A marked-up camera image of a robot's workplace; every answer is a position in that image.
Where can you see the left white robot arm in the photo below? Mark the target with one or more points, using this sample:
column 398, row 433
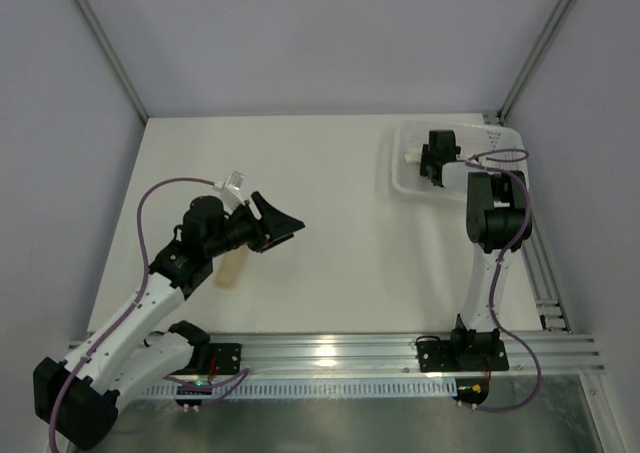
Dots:
column 80, row 396

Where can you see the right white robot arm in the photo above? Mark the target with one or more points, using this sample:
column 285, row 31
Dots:
column 498, row 221

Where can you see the white slotted cable duct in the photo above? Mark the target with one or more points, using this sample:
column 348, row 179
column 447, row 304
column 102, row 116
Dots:
column 311, row 389

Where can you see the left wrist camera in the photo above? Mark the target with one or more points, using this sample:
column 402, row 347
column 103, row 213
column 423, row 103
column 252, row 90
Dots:
column 229, row 191

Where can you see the right aluminium frame post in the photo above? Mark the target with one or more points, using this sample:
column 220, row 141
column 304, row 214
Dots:
column 542, row 44

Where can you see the white paper napkin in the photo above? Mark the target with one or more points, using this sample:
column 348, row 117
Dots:
column 412, row 156

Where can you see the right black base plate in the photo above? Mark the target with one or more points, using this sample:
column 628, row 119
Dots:
column 447, row 357

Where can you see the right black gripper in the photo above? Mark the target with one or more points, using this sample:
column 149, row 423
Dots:
column 431, row 160

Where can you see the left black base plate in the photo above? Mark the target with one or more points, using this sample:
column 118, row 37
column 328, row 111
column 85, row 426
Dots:
column 222, row 359

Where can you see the aluminium frame post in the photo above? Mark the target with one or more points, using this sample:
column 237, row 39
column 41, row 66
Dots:
column 542, row 44
column 107, row 50

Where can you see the white plastic basket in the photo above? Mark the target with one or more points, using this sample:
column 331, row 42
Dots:
column 482, row 148

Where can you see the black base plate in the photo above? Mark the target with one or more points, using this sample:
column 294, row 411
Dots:
column 447, row 357
column 222, row 359

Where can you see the right side aluminium rail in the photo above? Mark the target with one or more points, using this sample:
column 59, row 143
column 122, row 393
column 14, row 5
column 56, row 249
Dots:
column 545, row 288

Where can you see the beige utensil case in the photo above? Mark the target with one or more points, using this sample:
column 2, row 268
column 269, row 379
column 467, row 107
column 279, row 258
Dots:
column 231, row 268

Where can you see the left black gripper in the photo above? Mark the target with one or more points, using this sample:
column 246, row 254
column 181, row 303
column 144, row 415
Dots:
column 258, row 226

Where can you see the left aluminium frame post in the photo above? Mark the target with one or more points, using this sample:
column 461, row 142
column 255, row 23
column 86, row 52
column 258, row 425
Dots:
column 107, row 50

